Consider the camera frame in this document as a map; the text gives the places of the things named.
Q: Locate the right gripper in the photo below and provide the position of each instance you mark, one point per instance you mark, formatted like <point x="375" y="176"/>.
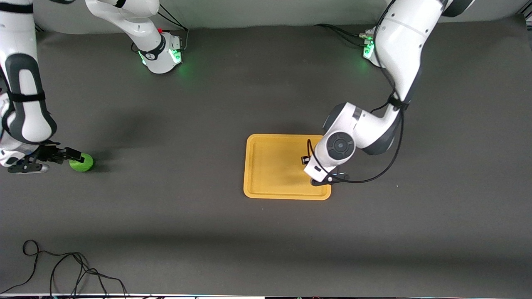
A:
<point x="49" y="153"/>

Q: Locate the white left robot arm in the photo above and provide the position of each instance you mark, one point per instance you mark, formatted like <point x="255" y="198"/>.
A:
<point x="403" y="41"/>

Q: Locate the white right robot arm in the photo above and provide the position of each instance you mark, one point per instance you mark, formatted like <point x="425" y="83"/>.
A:
<point x="25" y="104"/>

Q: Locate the dark grey table mat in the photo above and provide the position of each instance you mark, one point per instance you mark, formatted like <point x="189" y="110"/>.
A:
<point x="208" y="104"/>

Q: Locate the orange plastic tray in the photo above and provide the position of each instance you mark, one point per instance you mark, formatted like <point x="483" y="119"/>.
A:
<point x="274" y="166"/>

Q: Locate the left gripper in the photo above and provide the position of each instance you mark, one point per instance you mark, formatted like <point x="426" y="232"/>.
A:
<point x="303" y="160"/>

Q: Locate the green apple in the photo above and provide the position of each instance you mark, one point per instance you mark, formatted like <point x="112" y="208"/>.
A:
<point x="84" y="166"/>

